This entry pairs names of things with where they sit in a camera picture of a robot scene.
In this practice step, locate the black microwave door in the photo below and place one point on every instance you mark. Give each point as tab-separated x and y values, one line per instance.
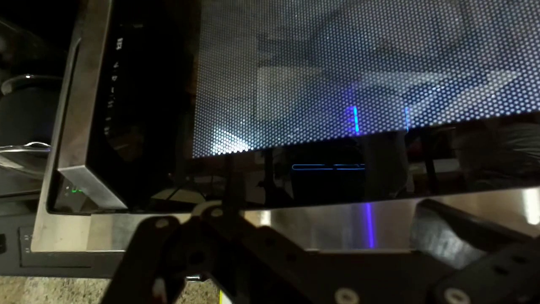
327	121

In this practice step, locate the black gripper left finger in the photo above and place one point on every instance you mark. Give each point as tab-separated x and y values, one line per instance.
147	273

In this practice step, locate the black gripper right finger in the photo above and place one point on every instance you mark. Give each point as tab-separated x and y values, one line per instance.
489	263

